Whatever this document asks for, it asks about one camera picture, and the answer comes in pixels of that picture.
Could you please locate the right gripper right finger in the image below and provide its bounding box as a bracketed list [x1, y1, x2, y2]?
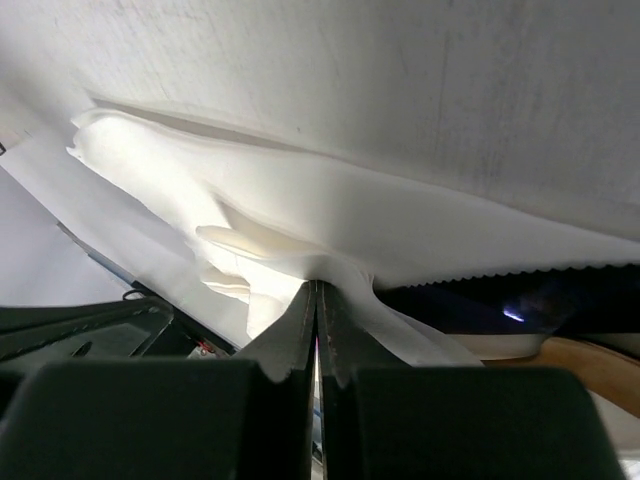
[316, 282, 624, 479]

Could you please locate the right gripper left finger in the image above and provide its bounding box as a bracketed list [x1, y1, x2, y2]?
[1, 284, 316, 479]

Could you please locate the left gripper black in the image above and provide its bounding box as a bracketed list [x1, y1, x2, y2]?
[1, 297, 235, 360]

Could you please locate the white paper napkin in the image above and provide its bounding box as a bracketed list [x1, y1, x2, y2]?
[1, 98, 639, 366]

